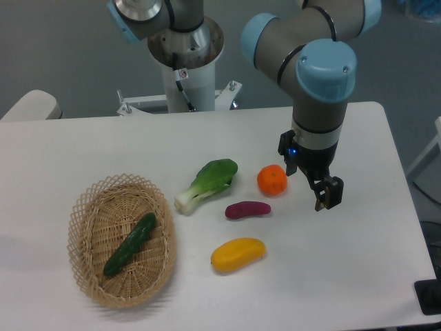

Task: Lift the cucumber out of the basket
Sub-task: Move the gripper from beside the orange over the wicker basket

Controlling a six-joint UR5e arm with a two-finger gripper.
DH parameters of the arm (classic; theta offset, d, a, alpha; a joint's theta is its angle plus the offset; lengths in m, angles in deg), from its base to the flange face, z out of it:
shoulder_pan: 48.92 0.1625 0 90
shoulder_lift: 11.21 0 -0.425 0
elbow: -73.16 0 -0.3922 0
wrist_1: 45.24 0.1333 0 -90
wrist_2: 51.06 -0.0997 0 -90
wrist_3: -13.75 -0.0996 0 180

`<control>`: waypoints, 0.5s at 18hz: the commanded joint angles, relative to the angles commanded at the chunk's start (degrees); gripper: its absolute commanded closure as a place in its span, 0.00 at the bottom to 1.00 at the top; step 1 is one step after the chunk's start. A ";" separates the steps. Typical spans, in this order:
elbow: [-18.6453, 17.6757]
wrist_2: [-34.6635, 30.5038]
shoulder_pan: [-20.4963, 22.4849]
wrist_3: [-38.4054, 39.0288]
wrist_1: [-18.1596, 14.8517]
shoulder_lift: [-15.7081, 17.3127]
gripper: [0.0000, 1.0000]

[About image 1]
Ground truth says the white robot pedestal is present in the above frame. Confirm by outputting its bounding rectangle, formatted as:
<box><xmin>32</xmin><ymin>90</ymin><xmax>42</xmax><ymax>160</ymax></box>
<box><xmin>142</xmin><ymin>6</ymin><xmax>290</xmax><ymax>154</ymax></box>
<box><xmin>117</xmin><ymin>17</ymin><xmax>242</xmax><ymax>116</ymax></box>

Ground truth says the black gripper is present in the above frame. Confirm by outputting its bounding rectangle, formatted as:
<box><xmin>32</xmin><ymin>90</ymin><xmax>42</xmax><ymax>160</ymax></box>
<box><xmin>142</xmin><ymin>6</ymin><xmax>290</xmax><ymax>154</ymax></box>
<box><xmin>278</xmin><ymin>130</ymin><xmax>344</xmax><ymax>211</ymax></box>

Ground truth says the green cucumber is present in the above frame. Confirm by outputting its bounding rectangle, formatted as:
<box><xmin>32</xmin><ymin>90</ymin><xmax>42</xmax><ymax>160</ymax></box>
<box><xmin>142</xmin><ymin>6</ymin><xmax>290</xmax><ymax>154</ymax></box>
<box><xmin>103</xmin><ymin>212</ymin><xmax>156</xmax><ymax>277</ymax></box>

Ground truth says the yellow mango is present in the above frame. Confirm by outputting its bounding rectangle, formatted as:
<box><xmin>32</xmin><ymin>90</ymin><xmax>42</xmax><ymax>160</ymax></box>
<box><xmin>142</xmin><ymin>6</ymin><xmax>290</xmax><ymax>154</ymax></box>
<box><xmin>211</xmin><ymin>237</ymin><xmax>267</xmax><ymax>272</ymax></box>

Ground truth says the black device at edge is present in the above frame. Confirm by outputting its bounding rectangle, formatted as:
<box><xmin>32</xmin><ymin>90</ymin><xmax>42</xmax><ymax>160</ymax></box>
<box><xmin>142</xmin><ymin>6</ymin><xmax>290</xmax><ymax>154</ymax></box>
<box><xmin>414</xmin><ymin>279</ymin><xmax>440</xmax><ymax>316</ymax></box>

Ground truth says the orange tangerine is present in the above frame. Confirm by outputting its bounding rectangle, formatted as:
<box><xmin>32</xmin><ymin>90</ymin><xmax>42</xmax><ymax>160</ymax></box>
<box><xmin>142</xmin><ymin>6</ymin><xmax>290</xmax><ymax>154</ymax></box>
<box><xmin>257</xmin><ymin>164</ymin><xmax>287</xmax><ymax>196</ymax></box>

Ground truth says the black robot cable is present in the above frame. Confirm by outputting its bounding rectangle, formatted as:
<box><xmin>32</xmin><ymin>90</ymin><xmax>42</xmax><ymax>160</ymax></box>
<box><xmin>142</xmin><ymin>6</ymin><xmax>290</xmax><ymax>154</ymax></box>
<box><xmin>171</xmin><ymin>52</ymin><xmax>196</xmax><ymax>113</ymax></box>

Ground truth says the white frame at right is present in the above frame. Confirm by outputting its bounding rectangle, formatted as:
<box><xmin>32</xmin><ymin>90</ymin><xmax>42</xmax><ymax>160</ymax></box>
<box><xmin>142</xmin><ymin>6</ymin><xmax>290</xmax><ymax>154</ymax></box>
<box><xmin>404</xmin><ymin>117</ymin><xmax>440</xmax><ymax>181</ymax></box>

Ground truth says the woven wicker basket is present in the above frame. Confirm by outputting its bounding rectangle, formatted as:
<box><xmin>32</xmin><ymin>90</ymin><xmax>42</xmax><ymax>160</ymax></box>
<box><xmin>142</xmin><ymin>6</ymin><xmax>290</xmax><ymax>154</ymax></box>
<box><xmin>68</xmin><ymin>174</ymin><xmax>176</xmax><ymax>308</ymax></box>

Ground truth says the beige chair back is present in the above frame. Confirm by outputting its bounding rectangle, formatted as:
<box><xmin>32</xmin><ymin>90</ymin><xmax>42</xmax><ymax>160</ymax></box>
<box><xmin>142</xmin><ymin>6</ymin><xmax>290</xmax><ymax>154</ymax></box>
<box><xmin>1</xmin><ymin>90</ymin><xmax>64</xmax><ymax>123</ymax></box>

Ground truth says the purple sweet potato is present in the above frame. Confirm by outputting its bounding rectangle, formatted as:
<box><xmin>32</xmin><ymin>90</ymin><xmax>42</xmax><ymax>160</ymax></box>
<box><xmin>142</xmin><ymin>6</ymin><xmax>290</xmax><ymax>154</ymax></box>
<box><xmin>225</xmin><ymin>201</ymin><xmax>271</xmax><ymax>220</ymax></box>

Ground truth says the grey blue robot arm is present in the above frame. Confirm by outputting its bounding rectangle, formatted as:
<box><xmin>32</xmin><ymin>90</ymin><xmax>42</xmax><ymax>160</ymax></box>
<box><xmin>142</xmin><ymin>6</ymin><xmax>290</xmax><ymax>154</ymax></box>
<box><xmin>107</xmin><ymin>1</ymin><xmax>382</xmax><ymax>210</ymax></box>

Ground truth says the green bok choy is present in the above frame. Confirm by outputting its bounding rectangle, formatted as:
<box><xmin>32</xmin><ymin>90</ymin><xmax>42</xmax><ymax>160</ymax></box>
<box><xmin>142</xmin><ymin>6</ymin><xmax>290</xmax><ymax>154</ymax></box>
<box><xmin>174</xmin><ymin>159</ymin><xmax>238</xmax><ymax>214</ymax></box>

